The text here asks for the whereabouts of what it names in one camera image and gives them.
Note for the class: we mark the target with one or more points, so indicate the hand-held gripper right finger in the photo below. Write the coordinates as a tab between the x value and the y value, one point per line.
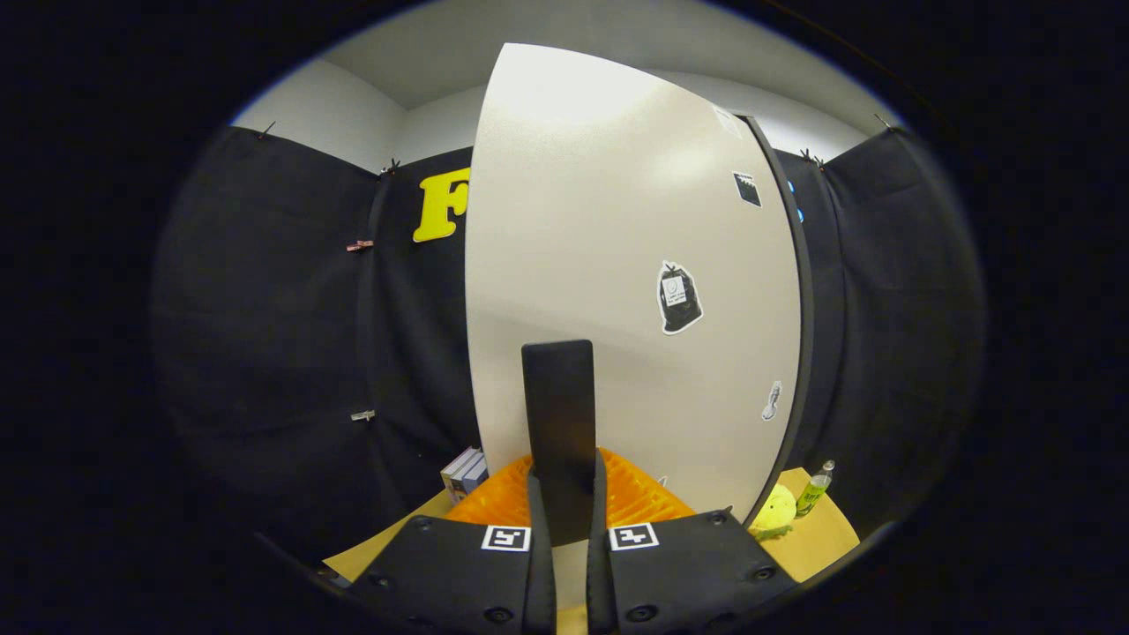
600	582

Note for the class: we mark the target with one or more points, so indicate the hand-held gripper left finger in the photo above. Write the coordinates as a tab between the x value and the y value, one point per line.
540	573

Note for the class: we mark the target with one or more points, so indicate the grey shoe cabinet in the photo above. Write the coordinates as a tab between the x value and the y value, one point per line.
807	309

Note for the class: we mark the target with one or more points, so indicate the beige shoe cabinet door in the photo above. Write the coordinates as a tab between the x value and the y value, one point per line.
600	220

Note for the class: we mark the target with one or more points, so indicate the yellow plush toy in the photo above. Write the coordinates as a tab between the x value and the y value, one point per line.
776	511

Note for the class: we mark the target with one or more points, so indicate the green bottle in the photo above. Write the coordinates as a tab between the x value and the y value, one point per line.
813	494

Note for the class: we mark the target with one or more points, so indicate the black backdrop cloth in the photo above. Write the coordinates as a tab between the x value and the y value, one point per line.
265	353

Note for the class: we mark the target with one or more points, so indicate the red clothespin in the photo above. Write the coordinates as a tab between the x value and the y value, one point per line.
360	245

